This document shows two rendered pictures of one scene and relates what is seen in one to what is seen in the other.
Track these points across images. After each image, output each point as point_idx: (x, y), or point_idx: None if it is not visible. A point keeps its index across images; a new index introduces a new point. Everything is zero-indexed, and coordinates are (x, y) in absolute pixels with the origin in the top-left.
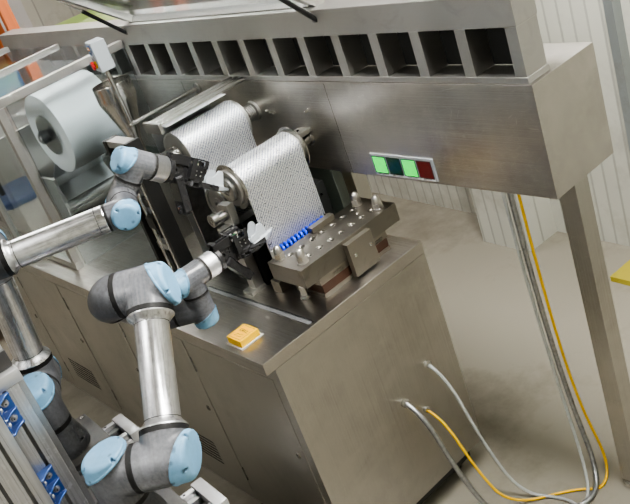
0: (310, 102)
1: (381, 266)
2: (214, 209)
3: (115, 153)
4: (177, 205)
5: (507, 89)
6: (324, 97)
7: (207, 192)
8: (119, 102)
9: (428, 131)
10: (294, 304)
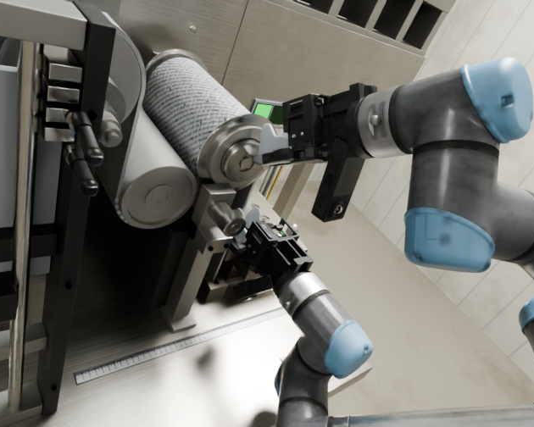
0: (203, 18)
1: None
2: (130, 210)
3: (520, 80)
4: (339, 204)
5: (413, 58)
6: (236, 17)
7: (147, 175)
8: None
9: (335, 82)
10: (260, 297)
